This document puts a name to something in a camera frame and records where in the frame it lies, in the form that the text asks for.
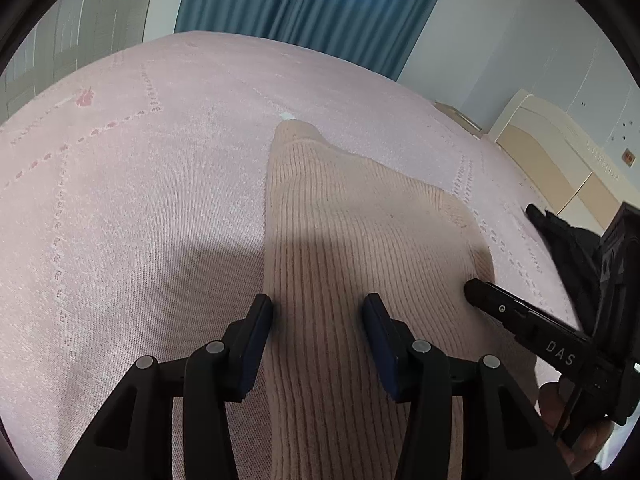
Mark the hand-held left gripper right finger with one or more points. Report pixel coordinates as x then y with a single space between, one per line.
382 355

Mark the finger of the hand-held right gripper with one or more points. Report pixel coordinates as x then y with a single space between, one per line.
525 320

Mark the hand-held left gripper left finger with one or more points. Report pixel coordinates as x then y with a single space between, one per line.
252 355

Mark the beige ribbed knit sweater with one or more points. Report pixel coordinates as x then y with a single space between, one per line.
350 240

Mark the person's right hand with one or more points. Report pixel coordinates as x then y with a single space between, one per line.
550 405

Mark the black garment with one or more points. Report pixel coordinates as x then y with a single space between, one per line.
570 255

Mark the cream bed headboard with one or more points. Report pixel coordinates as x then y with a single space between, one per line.
550 150

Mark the pink patterned bedspread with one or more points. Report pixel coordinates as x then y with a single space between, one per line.
125 210

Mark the blue curtain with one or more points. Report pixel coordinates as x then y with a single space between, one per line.
310 5

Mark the pale panelled wardrobe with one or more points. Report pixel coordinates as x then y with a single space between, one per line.
90 20

